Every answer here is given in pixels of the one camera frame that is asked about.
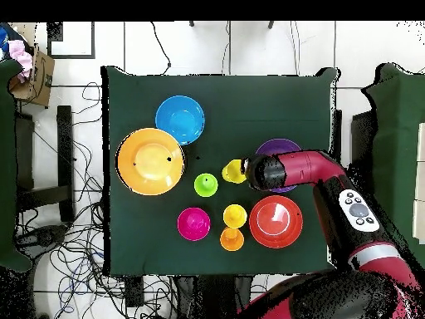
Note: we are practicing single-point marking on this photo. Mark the red bowl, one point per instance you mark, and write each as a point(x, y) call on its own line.
point(275, 221)

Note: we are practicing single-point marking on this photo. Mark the white box stack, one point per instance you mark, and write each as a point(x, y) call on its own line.
point(420, 199)

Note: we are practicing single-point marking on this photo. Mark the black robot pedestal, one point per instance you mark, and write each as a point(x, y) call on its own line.
point(212, 299)

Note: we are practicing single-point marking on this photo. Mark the small black box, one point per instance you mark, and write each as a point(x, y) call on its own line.
point(133, 292)

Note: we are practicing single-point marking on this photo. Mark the yellow cup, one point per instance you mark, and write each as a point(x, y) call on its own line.
point(234, 216)
point(232, 172)

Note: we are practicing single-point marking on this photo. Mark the small pink bowl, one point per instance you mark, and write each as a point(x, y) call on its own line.
point(193, 224)

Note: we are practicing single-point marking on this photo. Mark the orange cup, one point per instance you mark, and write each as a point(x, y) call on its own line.
point(232, 242)

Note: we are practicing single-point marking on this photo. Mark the pink cloth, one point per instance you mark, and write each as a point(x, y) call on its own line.
point(20, 56)

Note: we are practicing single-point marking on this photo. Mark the black framed white board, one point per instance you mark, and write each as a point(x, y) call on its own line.
point(93, 40)

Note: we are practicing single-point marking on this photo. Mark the green cup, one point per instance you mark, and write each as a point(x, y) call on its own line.
point(206, 185)

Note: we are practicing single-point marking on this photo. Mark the dark green tablecloth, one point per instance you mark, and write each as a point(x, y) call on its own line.
point(249, 99)

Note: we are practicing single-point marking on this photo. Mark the cardboard box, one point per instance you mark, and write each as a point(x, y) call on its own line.
point(41, 83)

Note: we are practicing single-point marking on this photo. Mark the blue bowl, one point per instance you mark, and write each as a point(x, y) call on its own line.
point(180, 119)

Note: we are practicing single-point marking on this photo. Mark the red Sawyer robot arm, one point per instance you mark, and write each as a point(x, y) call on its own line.
point(332, 206)

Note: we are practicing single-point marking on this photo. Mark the large orange bowl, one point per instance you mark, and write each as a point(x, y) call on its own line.
point(149, 162)

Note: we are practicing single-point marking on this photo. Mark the black bench frame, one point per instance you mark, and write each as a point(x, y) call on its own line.
point(64, 149)

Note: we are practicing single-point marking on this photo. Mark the purple bowl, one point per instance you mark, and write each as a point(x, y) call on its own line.
point(277, 146)

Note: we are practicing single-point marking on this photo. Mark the green cloth covered table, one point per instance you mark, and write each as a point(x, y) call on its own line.
point(395, 133)
point(6, 166)

